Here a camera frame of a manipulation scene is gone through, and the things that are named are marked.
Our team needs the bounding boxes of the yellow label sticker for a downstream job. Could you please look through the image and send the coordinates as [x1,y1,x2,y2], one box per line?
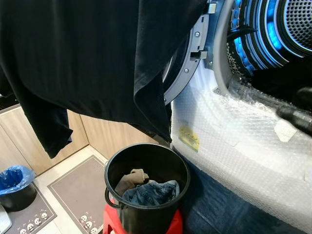
[178,126,201,153]

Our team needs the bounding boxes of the large black shirt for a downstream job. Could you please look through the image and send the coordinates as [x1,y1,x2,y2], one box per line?
[0,0,208,159]

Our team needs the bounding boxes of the grey round washer door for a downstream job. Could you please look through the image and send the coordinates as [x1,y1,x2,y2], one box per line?
[163,0,231,106]

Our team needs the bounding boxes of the plain grey floor mat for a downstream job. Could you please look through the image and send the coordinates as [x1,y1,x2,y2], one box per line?
[48,155,111,220]

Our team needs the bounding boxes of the tan crumpled garment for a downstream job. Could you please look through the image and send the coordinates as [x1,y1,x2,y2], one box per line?
[115,168,151,196]

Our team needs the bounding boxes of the black plastic bucket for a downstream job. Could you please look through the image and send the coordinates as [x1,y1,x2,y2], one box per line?
[104,143,191,234]

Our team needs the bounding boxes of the white tape patch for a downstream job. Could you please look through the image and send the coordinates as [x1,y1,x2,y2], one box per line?
[274,119,298,143]

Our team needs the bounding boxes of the clear bubble wrap sheet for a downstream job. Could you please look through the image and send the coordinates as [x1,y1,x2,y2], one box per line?
[171,73,312,233]

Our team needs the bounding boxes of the white front-load washing machine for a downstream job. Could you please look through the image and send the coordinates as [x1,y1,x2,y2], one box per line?
[163,0,312,107]

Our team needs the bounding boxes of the crumpled black garment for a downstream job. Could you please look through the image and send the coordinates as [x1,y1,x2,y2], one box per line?
[250,59,312,107]

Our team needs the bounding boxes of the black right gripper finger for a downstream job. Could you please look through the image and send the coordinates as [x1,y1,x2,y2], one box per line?
[294,86,312,111]
[276,106,312,136]

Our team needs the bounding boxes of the red plastic stool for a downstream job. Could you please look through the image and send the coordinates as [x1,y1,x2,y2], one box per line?
[102,204,184,234]

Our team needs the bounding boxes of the small black waste bin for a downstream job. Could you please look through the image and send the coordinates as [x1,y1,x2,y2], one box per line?
[0,183,38,212]

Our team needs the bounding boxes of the blue denim jeans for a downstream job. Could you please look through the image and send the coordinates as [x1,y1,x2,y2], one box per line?
[122,179,180,207]

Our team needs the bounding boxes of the light wooden cabinet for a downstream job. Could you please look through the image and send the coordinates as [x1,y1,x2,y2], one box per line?
[0,105,162,176]

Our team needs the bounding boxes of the white floor scale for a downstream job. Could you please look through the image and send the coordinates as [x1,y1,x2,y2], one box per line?
[0,217,12,234]

